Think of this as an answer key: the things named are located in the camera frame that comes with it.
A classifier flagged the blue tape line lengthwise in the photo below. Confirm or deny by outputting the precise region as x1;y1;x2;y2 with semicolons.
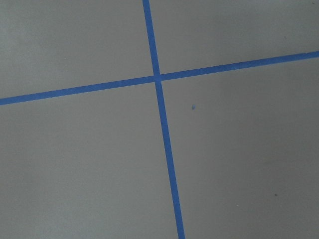
143;0;185;239

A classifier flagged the blue tape line crosswise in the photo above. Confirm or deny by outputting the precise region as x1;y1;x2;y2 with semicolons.
0;51;319;106

